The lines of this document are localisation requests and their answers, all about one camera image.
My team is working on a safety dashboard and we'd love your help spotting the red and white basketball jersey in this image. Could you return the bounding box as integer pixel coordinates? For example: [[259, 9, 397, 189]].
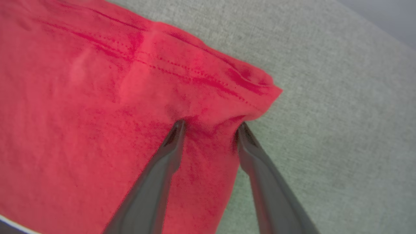
[[0, 0, 283, 234]]

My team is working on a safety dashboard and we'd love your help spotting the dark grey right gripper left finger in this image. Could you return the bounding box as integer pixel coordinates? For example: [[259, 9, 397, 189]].
[[102, 119, 187, 234]]

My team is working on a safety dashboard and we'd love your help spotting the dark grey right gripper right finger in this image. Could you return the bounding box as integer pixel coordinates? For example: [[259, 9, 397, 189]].
[[235, 122, 321, 234]]

